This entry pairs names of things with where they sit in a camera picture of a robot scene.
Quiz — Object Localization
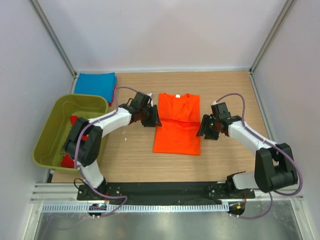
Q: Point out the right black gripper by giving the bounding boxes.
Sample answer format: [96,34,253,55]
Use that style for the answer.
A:
[196,114,220,141]

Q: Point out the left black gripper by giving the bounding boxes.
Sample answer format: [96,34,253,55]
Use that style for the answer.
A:
[139,104,162,128]

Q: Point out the orange t shirt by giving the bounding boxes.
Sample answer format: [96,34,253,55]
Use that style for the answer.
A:
[153,93,201,156]

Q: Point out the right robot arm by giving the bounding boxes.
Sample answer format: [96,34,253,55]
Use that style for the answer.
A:
[196,102,303,198]

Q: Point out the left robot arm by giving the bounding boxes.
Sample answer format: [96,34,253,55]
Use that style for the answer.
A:
[63,91,162,200]

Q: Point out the blue folded t shirt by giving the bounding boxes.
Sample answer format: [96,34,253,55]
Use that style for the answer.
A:
[74,72,117,102]

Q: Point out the red t shirt in basket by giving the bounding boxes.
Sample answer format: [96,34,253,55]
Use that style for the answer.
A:
[60,115,88,169]

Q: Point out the olive green plastic basket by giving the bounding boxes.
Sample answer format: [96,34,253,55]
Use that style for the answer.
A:
[33,94,109,174]

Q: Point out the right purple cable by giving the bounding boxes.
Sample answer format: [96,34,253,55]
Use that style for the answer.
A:
[216,93,305,221]

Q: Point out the purple cable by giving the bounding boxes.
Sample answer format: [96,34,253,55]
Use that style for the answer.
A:
[216,93,305,221]
[72,86,141,221]

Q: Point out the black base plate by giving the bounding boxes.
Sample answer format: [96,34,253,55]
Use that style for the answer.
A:
[76,181,256,207]

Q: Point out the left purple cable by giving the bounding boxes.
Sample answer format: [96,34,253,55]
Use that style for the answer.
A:
[72,86,141,221]

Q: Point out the white slotted cable duct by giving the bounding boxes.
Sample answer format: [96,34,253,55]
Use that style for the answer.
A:
[41,202,229,214]

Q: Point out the aluminium frame rail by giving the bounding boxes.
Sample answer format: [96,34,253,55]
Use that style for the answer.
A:
[30,183,304,202]

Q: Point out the right aluminium corner post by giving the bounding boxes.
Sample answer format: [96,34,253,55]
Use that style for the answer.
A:
[249,0,296,76]

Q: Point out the aluminium corner post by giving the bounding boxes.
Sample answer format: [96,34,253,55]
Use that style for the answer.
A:
[28,0,77,79]
[249,0,296,76]

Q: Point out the left aluminium corner post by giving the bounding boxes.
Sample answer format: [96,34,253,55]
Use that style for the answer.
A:
[28,0,77,79]

